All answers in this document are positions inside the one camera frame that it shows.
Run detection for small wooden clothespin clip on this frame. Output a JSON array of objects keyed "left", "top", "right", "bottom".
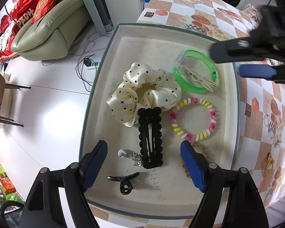
[{"left": 185, "top": 67, "right": 218, "bottom": 92}]

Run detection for braided tan rope bracelet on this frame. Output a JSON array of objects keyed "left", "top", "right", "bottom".
[{"left": 181, "top": 142, "right": 209, "bottom": 179}]

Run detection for black beaded hair clip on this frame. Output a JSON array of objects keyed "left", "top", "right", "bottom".
[{"left": 138, "top": 107, "right": 163, "bottom": 169}]

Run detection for checkered patterned tablecloth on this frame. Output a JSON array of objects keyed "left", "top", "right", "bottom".
[{"left": 85, "top": 0, "right": 285, "bottom": 228}]

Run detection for small silver charm on table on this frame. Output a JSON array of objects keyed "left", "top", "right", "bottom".
[{"left": 274, "top": 139, "right": 282, "bottom": 148}]

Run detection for small black claw clip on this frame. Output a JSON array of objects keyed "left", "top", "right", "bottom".
[{"left": 107, "top": 172, "right": 139, "bottom": 195}]

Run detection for green translucent bangle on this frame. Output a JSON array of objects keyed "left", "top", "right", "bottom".
[{"left": 172, "top": 49, "right": 218, "bottom": 94}]

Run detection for silver charm brooch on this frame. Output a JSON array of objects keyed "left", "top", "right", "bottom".
[{"left": 118, "top": 149, "right": 142, "bottom": 166}]

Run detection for green tray with cream lining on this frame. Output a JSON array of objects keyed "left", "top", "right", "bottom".
[{"left": 78, "top": 23, "right": 241, "bottom": 220}]

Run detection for cream polka dot scrunchie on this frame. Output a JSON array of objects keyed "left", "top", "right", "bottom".
[{"left": 106, "top": 62, "right": 182, "bottom": 127}]

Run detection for white power strip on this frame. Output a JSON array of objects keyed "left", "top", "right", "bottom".
[{"left": 83, "top": 57, "right": 99, "bottom": 70}]

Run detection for red cushion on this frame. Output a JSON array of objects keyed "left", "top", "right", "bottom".
[{"left": 0, "top": 0, "right": 57, "bottom": 62}]

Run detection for pink yellow spiral hair tie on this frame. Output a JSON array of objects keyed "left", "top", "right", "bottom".
[{"left": 169, "top": 97, "right": 218, "bottom": 143}]

